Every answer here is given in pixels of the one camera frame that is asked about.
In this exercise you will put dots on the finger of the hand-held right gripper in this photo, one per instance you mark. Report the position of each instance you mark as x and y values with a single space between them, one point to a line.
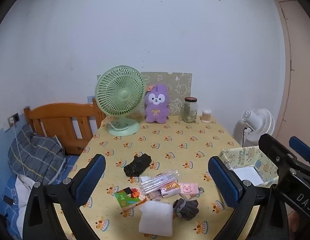
301 147
275 152

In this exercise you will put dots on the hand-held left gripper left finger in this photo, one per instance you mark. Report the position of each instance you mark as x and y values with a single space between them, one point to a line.
91 177

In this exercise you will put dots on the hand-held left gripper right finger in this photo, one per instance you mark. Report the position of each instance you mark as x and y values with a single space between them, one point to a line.
225 182

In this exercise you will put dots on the yellow cartoon storage box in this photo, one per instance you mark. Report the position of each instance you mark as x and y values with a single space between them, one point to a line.
241 155

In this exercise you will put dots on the pink packet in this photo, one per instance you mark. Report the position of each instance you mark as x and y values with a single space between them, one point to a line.
187 188

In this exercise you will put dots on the green colourful packet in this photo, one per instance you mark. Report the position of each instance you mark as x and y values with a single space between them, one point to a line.
127 200

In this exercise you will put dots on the grey sock bundle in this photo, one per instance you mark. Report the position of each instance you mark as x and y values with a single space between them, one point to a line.
186 208

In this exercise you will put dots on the black plastic bag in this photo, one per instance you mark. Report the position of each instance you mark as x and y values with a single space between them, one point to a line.
137 166

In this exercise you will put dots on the beige stockings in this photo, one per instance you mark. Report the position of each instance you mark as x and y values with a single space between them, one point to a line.
153 196

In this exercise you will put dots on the clear pen packet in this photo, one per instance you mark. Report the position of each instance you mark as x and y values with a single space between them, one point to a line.
157 181

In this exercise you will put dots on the white paper sheet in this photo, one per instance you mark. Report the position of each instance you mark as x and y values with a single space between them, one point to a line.
247 175

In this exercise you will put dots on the grey plaid pillow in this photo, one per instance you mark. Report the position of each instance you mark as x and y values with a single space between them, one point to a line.
34 155

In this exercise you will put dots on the wooden bed headboard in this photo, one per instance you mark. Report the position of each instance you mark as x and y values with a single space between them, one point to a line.
57 122

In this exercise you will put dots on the yellow printed tablecloth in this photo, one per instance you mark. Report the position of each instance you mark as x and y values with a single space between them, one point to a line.
170 145

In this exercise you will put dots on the beige door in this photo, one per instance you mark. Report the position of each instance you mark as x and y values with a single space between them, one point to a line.
300 80

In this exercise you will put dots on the cotton swab container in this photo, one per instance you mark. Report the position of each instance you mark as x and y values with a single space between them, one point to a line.
206 116

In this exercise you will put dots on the white bed cloth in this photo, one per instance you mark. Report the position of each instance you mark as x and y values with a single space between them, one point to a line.
22 200

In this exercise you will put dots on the glass jar with dark lid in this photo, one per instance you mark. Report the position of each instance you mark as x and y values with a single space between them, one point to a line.
188 112

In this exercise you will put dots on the blue bed sheet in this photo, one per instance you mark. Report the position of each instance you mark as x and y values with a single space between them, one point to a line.
9 185

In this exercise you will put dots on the small black device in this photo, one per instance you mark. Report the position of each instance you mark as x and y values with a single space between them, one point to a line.
8 200

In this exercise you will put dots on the green desk fan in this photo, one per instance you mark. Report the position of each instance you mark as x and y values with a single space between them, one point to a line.
123 95

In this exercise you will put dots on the purple plush bunny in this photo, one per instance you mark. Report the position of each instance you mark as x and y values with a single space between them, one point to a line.
156 110

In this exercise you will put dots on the green cartoon printed board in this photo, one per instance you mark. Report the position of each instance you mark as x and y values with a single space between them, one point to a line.
180 90

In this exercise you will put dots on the white pedestal fan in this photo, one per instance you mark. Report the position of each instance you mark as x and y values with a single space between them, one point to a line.
260 122

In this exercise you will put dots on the wall outlet with charger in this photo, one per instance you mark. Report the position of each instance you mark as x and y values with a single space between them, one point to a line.
16 117

